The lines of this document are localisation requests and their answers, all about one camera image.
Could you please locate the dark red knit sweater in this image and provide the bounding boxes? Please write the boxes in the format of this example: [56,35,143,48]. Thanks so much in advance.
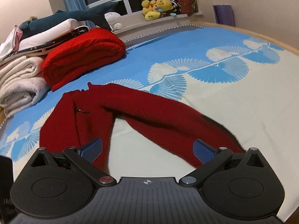
[40,83,243,169]

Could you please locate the folded white pink clothes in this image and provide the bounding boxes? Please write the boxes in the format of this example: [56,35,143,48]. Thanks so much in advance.
[1,19,90,64]

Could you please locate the blue white patterned bedsheet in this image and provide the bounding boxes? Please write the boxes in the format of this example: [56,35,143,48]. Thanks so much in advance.
[1,27,298,220]

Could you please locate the folded white fleece blanket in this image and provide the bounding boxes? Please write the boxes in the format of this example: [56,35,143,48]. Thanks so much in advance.
[1,56,50,118]

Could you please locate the folded bright red sweater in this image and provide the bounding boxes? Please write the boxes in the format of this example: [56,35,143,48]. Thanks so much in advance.
[41,28,126,91]

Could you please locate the white seal plush toy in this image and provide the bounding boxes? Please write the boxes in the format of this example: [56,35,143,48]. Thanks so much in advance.
[104,12,123,31]

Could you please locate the teal shark plush toy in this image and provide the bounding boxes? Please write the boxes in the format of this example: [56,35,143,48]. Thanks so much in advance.
[19,1,118,40]

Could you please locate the yellow plush toy pile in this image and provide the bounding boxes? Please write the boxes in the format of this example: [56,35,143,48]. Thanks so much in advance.
[141,0,173,21]

